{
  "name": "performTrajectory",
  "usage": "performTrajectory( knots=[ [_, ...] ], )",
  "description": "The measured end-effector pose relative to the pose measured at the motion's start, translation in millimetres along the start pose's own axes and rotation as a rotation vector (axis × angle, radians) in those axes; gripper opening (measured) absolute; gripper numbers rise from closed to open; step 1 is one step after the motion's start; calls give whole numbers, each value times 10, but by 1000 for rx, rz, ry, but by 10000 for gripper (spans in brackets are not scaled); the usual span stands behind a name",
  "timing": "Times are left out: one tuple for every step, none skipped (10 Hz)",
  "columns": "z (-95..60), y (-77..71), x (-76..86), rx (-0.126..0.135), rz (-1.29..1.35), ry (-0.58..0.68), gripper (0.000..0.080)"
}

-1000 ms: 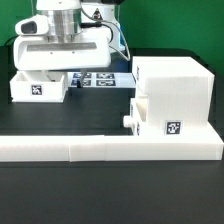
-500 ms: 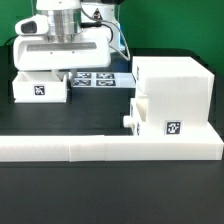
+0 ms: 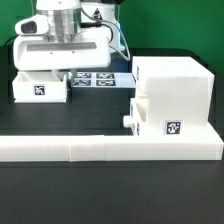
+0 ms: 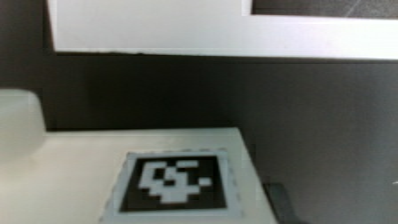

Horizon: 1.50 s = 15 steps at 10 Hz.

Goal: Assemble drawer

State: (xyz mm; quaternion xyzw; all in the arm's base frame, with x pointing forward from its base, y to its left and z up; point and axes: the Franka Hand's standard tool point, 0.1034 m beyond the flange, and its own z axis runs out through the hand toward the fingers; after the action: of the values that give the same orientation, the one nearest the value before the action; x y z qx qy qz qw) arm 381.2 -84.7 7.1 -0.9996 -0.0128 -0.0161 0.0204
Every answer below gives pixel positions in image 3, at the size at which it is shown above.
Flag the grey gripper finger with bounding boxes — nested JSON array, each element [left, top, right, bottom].
[[68, 69, 77, 88], [51, 70, 61, 81]]

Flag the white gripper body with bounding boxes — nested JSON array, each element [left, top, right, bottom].
[[13, 34, 111, 71]]

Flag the white drawer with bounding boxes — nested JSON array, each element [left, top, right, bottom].
[[12, 71, 67, 103], [123, 98, 147, 136]]

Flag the white front drawer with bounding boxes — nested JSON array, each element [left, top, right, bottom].
[[123, 98, 147, 136]]

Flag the white drawer cabinet box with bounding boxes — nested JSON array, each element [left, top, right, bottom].
[[132, 56, 214, 136]]

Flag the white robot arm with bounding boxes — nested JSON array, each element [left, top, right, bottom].
[[13, 0, 130, 80]]

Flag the white marker tag plate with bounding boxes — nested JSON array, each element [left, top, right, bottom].
[[73, 72, 135, 89]]

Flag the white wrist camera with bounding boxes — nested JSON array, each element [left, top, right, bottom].
[[15, 14, 49, 35]]

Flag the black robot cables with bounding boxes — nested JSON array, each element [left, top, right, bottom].
[[79, 6, 132, 62]]

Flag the white L-shaped obstacle wall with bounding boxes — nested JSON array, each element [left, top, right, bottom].
[[0, 126, 224, 162]]

